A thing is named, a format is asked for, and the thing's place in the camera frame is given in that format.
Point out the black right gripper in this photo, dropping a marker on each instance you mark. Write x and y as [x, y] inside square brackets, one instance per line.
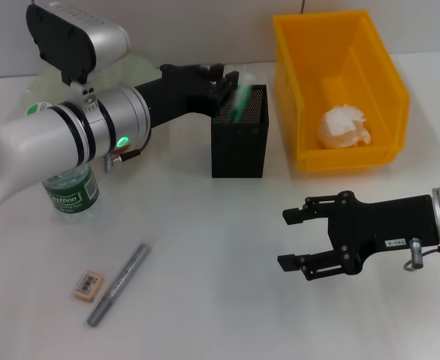
[377, 225]

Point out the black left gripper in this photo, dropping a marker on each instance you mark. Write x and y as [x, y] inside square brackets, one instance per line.
[178, 97]

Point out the green utility knife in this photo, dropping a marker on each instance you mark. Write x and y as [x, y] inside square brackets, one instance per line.
[240, 99]

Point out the white paper ball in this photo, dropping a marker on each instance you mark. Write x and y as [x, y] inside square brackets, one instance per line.
[340, 127]

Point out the clear bottle with green label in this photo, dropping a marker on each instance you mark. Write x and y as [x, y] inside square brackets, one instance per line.
[70, 195]

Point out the grey marker pen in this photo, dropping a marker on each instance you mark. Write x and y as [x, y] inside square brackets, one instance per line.
[100, 313]

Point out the beige eraser with barcode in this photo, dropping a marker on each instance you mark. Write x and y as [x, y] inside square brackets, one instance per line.
[88, 287]

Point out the black mesh pen holder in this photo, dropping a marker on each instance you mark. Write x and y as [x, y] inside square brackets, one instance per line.
[238, 157]

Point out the pale green glass fruit plate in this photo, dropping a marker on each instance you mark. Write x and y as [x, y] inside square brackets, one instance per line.
[141, 67]

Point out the yellow plastic bin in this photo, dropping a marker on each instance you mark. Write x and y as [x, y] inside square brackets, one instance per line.
[336, 159]

